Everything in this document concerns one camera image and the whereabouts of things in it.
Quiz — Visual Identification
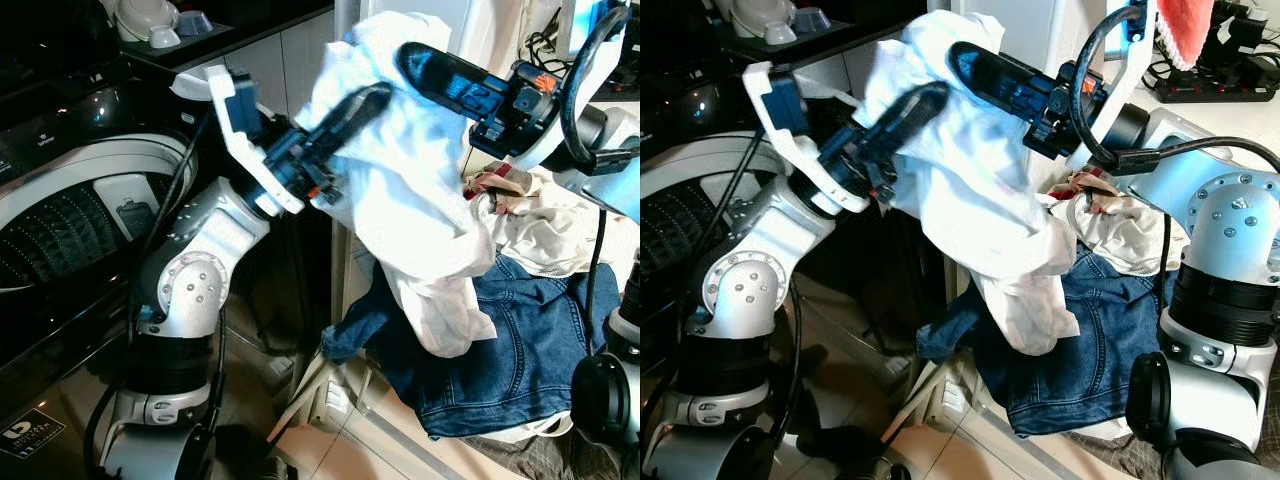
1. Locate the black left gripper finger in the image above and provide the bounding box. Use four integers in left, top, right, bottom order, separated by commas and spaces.
860, 81, 951, 168
299, 82, 394, 167

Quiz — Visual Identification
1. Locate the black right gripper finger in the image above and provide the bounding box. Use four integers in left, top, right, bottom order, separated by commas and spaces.
395, 41, 494, 117
946, 41, 1047, 121

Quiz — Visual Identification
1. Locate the white garment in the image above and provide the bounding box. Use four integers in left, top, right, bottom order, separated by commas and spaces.
295, 12, 499, 359
855, 10, 1083, 357

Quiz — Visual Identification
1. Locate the red plaid cloth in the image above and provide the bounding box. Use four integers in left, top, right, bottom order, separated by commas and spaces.
461, 167, 532, 217
1047, 167, 1123, 217

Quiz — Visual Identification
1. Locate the white cabinet with black counter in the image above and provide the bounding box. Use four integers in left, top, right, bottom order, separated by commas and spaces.
118, 0, 341, 136

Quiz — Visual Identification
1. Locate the cream cloth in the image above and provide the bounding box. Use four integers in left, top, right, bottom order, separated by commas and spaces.
1038, 190, 1183, 278
474, 165, 604, 280

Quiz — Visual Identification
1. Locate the red fluffy cloth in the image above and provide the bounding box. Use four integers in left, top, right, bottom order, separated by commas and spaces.
1154, 0, 1218, 72

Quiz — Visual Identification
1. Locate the black power strip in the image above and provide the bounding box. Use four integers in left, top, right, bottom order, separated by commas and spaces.
1153, 68, 1280, 105

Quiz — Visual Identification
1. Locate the white round pot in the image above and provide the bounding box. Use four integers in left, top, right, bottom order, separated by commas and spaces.
114, 0, 182, 43
731, 0, 798, 39

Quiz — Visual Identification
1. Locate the white laundry basket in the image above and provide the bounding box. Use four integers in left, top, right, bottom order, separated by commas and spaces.
880, 350, 1016, 473
267, 345, 446, 480

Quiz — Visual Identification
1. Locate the blue denim jacket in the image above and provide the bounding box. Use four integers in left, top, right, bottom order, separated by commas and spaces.
915, 248, 1183, 439
321, 253, 622, 440

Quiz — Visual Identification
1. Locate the brown checked cloth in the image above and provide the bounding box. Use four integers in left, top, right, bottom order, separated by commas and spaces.
1075, 430, 1183, 480
430, 425, 623, 480

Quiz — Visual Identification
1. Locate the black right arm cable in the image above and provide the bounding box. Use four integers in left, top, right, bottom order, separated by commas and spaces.
1074, 4, 1280, 173
558, 4, 641, 176

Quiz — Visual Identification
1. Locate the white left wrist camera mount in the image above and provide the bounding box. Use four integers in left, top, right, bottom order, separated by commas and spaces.
752, 62, 869, 214
207, 64, 306, 216

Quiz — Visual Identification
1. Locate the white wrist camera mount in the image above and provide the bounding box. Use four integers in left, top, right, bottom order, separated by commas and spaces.
1085, 0, 1163, 153
545, 0, 638, 139
752, 62, 869, 214
207, 64, 306, 216

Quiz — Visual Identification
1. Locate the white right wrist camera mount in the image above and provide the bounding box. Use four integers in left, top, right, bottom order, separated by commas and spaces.
545, 0, 638, 139
1085, 0, 1163, 153

